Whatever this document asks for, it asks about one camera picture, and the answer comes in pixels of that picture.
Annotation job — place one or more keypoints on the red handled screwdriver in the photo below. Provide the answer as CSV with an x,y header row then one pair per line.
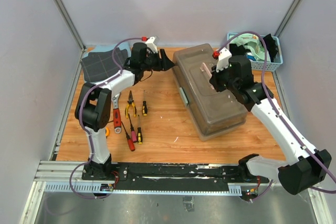
x,y
129,141

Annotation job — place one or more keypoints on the yellow handled pliers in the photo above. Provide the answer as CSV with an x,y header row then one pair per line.
x,y
130,104

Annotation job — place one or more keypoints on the black cloth in basket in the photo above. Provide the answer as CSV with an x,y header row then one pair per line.
x,y
271,47

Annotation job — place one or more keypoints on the light blue folded cloth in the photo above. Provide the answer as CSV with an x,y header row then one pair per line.
x,y
105,51

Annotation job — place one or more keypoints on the aluminium frame rail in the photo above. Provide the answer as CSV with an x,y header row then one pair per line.
x,y
68,192

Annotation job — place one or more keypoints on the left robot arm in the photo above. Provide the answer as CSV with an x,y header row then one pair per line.
x,y
94,105

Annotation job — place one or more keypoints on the long yellow black screwdriver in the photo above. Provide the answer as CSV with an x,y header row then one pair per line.
x,y
139,132

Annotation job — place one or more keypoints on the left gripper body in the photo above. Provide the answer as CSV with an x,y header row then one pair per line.
x,y
152,62

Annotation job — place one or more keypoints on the blue plastic basket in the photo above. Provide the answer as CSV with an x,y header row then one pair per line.
x,y
258,65

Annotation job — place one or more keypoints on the pink handled screwdriver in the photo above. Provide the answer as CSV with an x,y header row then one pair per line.
x,y
133,134

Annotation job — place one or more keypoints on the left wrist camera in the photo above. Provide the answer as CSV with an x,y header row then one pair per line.
x,y
151,41

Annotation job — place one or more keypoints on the dark grey checked cloth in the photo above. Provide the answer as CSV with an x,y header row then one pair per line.
x,y
101,65

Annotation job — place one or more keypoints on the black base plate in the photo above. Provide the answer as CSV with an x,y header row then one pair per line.
x,y
170,178

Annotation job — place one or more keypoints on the green cloth in basket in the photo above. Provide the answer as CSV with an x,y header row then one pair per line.
x,y
249,45

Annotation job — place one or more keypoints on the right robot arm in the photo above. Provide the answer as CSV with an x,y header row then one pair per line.
x,y
305,165

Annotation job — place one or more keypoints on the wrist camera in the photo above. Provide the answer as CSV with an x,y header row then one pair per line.
x,y
151,41
222,56

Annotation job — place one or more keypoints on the grey plastic tool box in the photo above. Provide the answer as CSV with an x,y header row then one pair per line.
x,y
212,113

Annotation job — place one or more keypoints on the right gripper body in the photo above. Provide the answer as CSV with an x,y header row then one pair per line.
x,y
221,81

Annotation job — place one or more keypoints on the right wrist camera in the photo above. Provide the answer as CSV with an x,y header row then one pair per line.
x,y
222,56

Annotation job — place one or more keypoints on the red handled adjustable wrench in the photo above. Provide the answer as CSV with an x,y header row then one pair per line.
x,y
116,114

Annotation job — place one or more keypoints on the short yellow black screwdriver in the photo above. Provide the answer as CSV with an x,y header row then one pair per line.
x,y
144,105

